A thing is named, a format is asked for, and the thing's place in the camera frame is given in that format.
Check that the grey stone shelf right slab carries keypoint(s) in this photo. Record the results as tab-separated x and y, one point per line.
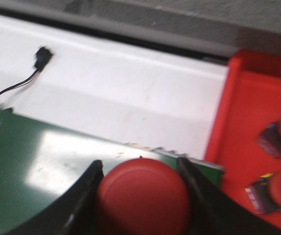
170	29

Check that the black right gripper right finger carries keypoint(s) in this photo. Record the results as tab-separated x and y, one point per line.
214	213

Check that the red plastic bin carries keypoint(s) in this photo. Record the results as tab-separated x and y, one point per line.
250	101

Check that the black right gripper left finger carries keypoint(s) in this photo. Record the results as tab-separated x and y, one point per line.
68	212

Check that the green conveyor belt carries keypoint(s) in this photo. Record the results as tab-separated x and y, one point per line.
39	162

